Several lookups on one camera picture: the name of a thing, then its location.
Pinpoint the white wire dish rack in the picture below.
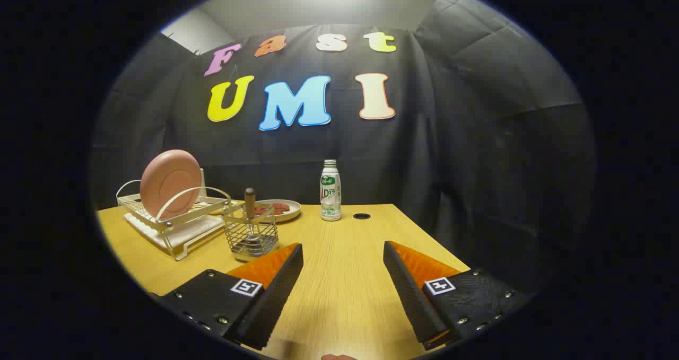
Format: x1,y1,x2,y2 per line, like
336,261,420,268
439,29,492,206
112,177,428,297
116,179,234,261

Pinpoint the pink plate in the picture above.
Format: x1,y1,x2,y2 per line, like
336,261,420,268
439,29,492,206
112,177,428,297
140,149,203,220

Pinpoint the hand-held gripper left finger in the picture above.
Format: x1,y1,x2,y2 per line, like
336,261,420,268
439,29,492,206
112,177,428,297
158,242,304,351

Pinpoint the wooden handled spoon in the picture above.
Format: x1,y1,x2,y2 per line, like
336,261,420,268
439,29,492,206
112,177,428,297
243,187,266,256

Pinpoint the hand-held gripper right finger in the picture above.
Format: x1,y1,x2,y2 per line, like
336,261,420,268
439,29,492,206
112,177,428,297
382,240,533,351

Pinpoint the metal wire basket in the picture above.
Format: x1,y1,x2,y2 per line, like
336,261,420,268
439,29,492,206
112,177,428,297
221,204,280,261

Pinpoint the beige plate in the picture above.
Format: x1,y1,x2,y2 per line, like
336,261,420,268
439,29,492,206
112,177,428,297
249,199,302,223

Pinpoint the white green drink bottle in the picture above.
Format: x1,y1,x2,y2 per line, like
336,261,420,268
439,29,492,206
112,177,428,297
320,159,342,222

